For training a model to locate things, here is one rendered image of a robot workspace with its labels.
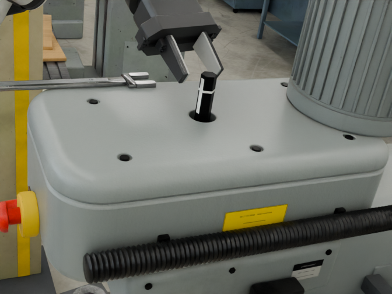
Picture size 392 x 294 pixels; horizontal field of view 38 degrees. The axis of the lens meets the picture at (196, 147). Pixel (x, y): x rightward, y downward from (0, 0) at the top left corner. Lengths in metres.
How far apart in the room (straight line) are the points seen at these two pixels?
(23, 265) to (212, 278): 2.43
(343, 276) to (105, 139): 0.46
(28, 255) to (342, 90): 2.51
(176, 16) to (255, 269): 0.36
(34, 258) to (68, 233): 2.49
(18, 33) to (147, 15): 1.75
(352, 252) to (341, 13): 0.37
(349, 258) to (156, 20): 0.47
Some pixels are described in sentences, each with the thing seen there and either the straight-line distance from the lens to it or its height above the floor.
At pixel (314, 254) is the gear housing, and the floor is 1.71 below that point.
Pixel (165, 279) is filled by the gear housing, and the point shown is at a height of 1.72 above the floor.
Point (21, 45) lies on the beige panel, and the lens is 2.51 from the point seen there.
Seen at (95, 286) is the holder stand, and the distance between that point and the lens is 1.59.
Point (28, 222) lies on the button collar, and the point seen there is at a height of 1.77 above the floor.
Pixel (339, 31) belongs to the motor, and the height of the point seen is 2.02.
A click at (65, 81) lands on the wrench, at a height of 1.90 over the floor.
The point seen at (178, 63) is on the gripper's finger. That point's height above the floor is 1.96.
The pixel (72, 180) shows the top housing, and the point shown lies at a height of 1.88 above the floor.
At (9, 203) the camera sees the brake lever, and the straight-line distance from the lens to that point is 0.88.
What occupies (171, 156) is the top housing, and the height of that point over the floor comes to 1.89.
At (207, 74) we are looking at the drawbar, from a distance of 0.74.
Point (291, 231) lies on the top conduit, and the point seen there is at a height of 1.80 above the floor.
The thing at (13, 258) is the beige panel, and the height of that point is 0.16.
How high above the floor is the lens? 2.23
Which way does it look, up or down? 29 degrees down
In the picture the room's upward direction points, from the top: 9 degrees clockwise
